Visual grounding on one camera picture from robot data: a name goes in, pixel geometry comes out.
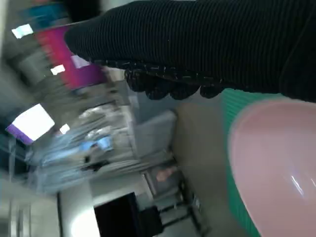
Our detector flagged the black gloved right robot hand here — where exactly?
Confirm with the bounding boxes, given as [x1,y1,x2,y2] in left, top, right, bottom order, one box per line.
[63,0,316,103]

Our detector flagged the pink bowl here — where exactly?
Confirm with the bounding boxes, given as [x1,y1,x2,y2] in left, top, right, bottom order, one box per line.
[228,100,316,237]

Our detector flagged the green cutting mat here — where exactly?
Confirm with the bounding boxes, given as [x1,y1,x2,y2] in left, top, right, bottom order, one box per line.
[220,88,262,237]

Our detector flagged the white ventilated cabinet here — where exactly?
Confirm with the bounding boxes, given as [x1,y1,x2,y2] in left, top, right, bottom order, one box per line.
[137,111,178,151]

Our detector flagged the pink purple banner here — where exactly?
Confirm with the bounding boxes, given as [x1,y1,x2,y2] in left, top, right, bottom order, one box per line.
[34,24,106,91]

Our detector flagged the cluttered white desk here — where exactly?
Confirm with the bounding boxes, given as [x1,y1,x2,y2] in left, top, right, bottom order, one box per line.
[24,105,139,173]

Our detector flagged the bright white screen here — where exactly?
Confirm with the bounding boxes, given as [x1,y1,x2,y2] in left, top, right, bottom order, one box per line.
[5,103,55,146]

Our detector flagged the dark doorway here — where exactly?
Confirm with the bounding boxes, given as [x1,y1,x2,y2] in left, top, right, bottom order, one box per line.
[93,192,163,237]

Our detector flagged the grey frame with pink shape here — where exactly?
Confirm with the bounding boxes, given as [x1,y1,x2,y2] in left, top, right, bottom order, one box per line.
[143,164,185,198]

